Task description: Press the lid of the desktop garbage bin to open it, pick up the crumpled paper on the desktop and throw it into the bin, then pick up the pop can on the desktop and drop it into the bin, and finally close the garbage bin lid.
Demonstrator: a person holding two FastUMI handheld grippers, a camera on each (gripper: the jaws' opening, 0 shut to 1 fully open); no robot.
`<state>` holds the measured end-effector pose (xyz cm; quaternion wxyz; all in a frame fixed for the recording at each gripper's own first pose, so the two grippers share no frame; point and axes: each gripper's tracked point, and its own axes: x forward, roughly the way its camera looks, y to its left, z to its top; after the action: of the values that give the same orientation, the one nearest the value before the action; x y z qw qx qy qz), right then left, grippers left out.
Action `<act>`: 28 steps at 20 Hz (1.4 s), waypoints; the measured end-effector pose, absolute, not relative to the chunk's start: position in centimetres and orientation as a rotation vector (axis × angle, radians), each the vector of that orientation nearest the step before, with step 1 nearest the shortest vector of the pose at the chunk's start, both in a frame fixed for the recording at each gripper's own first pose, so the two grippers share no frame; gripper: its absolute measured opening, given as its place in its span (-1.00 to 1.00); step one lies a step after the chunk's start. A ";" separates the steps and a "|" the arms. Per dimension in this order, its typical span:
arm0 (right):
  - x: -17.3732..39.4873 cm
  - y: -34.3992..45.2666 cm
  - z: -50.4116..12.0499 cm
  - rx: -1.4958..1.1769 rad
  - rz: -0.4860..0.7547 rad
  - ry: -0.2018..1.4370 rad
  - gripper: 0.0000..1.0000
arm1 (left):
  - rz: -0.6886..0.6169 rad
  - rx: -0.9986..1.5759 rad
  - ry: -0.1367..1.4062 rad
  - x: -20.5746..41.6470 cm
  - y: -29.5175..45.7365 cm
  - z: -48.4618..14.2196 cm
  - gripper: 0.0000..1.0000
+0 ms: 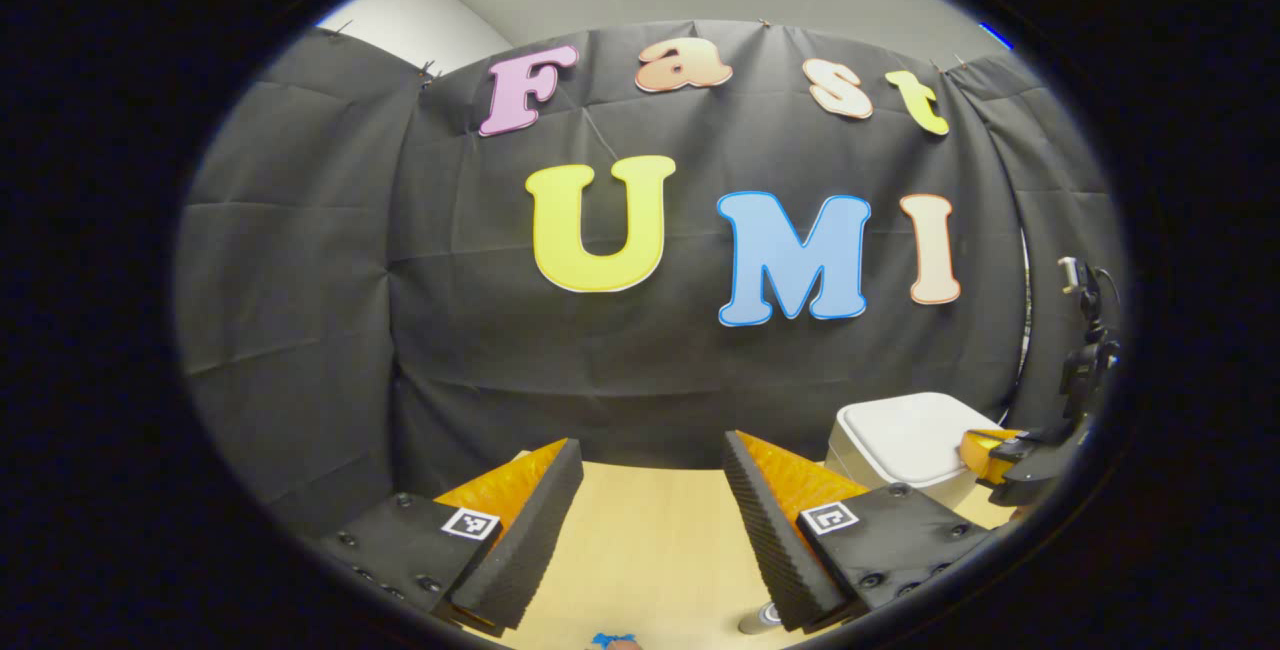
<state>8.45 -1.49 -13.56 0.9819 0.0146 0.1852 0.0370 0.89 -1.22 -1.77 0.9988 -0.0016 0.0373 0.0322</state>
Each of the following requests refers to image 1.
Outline silver pop can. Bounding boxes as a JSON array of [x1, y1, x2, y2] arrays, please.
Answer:
[[738, 600, 787, 636]]

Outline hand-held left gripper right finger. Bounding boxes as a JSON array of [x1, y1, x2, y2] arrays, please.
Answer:
[[722, 430, 996, 633]]

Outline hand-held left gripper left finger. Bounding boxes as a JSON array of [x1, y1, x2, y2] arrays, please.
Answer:
[[322, 438, 585, 636]]

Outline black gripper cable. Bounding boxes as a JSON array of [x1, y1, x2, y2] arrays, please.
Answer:
[[1057, 256, 1123, 343]]

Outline black backdrop cloth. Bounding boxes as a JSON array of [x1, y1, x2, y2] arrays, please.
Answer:
[[175, 20, 1131, 536]]

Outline wooden desktop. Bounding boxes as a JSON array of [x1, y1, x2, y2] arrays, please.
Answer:
[[480, 450, 1011, 650]]

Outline white desktop garbage bin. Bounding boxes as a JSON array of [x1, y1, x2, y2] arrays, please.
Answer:
[[826, 392, 1001, 513]]

